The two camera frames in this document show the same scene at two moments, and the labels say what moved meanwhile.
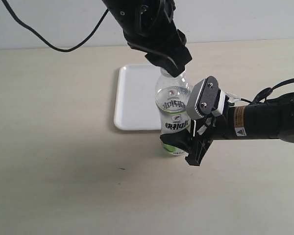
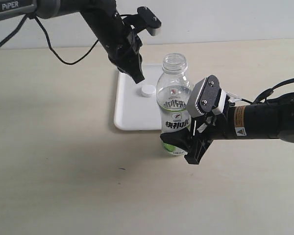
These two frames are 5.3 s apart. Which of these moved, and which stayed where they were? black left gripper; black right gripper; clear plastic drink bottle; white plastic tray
Moved: black left gripper
Stayed: white plastic tray; clear plastic drink bottle; black right gripper
